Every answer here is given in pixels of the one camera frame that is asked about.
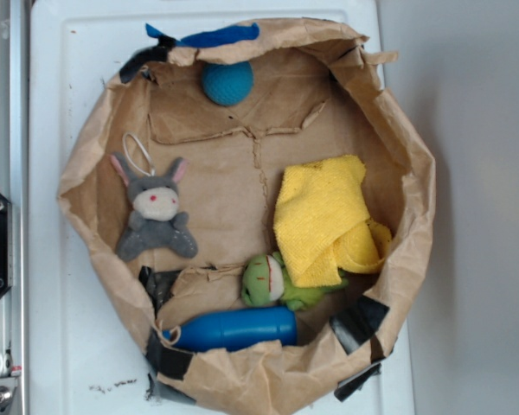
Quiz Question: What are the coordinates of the gray plush donkey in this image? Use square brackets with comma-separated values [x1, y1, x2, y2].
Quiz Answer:
[110, 131, 198, 262]

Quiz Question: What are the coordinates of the brown paper bag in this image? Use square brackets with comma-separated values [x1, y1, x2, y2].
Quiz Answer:
[59, 18, 436, 414]

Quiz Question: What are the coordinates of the yellow folded cloth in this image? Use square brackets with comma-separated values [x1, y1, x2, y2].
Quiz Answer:
[273, 155, 392, 288]

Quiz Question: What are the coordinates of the green plush frog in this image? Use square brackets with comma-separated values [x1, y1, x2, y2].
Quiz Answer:
[240, 252, 349, 311]

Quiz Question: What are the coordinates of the blue textured ball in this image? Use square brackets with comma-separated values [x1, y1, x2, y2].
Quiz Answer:
[202, 61, 253, 106]

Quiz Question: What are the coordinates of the blue plastic bottle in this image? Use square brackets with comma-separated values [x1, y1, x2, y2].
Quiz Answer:
[163, 306, 298, 352]

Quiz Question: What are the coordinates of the white plastic tray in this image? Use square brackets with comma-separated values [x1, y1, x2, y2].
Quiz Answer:
[27, 0, 417, 415]

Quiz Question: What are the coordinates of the aluminium frame rail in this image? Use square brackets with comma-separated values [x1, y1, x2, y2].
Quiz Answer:
[0, 1, 31, 414]

